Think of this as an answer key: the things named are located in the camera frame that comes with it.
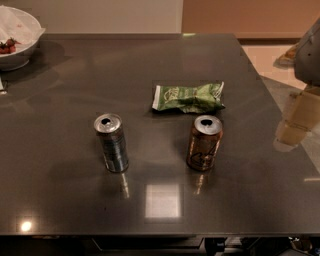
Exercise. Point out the silver redbull can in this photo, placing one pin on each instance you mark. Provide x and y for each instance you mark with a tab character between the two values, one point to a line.
109	129

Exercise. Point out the white bowl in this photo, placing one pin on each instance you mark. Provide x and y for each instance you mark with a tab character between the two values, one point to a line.
19	58

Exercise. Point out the white napkin in bowl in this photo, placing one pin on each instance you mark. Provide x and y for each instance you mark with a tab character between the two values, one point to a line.
19	25

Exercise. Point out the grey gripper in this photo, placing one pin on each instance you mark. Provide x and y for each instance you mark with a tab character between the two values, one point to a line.
308	58

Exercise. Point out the green chip bag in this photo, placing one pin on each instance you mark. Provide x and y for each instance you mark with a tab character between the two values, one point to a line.
199	99

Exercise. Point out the orange soda can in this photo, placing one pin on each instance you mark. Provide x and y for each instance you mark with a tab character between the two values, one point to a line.
205	136

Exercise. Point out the red strawberries in bowl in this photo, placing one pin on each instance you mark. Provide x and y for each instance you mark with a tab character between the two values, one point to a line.
9	46

